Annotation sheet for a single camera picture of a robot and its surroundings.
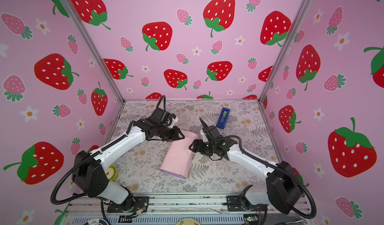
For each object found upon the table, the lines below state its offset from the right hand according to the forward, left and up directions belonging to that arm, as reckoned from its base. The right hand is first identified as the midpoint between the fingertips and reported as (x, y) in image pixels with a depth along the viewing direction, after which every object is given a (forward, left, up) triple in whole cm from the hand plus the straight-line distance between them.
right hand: (191, 149), depth 80 cm
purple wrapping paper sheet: (-3, +8, -6) cm, 10 cm away
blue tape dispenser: (+30, -18, -8) cm, 36 cm away
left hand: (+4, +5, +5) cm, 8 cm away
